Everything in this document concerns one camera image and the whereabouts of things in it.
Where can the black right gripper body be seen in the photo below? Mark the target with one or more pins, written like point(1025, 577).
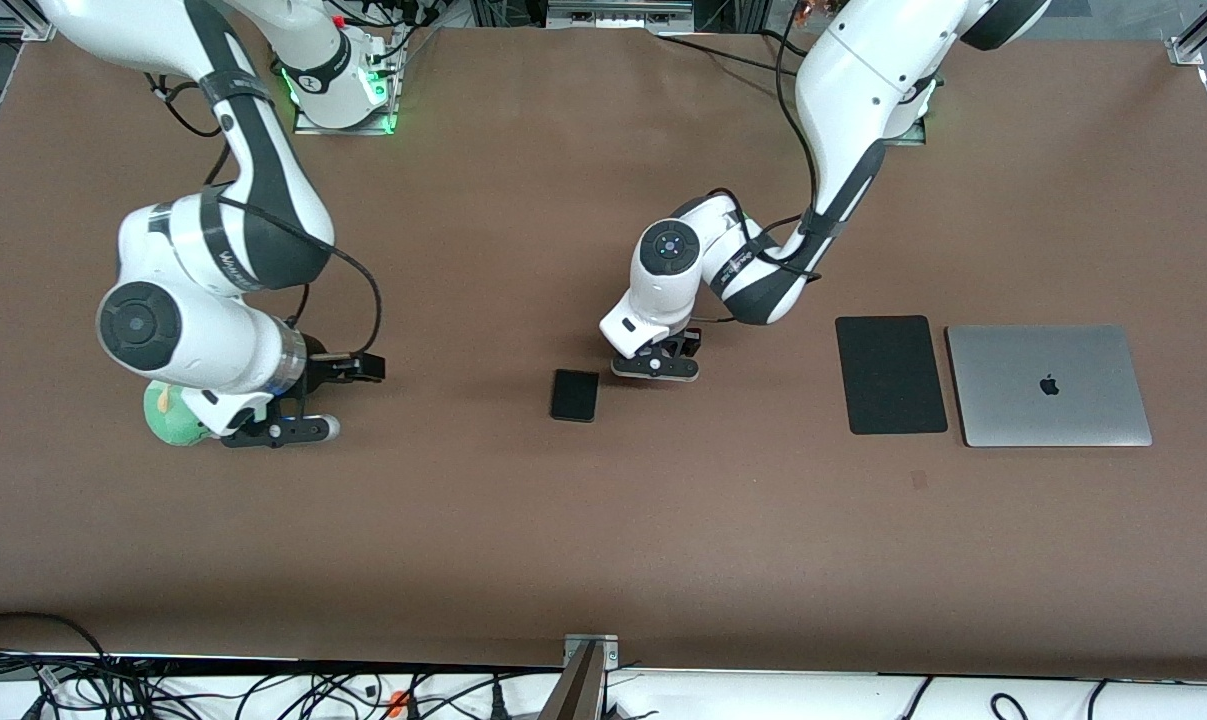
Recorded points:
point(319, 369)

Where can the black smartphone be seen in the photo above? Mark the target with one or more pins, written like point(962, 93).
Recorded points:
point(575, 395)

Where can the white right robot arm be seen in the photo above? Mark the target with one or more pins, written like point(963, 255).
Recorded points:
point(263, 200)

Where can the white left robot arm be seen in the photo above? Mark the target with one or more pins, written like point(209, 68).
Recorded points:
point(853, 90)

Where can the black mouse pad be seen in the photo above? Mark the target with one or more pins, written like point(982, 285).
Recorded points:
point(891, 375)

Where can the green plush dinosaur toy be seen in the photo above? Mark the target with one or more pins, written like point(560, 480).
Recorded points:
point(168, 415)

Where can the grey control box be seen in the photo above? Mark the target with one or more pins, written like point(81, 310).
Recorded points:
point(618, 12)

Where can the silver closed laptop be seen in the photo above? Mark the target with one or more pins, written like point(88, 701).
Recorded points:
point(1048, 385)

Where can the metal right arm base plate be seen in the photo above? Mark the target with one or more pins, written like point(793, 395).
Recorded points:
point(388, 110)

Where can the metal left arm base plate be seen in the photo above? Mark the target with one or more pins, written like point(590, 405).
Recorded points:
point(915, 132)

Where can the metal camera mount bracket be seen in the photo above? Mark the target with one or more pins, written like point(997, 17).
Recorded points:
point(585, 680)

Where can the aluminium frame profile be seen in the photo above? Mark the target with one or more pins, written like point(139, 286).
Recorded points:
point(8, 25)
point(1203, 35)

